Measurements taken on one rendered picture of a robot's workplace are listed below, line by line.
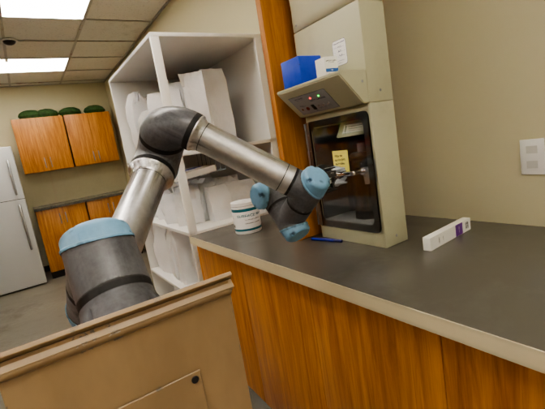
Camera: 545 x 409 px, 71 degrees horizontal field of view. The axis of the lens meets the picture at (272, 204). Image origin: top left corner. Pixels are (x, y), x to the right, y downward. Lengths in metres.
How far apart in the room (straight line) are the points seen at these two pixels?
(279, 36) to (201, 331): 1.23
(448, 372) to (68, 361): 0.75
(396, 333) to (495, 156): 0.78
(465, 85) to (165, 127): 1.07
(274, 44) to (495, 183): 0.94
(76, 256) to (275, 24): 1.15
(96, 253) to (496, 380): 0.76
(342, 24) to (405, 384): 1.04
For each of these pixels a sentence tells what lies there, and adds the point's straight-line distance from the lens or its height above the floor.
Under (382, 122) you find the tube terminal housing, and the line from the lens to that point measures 1.28.
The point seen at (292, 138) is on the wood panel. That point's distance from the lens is 1.49.
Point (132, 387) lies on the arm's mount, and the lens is 0.51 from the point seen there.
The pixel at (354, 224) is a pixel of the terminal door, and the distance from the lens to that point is 1.36.
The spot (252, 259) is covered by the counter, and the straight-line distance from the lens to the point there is 1.41.
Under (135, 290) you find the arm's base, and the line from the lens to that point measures 0.62.
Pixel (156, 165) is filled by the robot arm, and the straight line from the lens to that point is 0.98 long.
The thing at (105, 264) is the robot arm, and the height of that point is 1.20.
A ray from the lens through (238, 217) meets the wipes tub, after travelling 1.77.
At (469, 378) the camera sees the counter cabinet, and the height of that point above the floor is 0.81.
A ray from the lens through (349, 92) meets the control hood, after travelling 1.22.
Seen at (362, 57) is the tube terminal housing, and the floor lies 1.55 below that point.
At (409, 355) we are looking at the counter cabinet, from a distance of 1.02.
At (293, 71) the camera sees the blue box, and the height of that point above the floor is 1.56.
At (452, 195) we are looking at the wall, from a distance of 1.64.
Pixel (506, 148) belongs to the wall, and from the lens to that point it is 1.51.
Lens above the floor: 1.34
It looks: 9 degrees down
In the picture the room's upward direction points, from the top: 9 degrees counter-clockwise
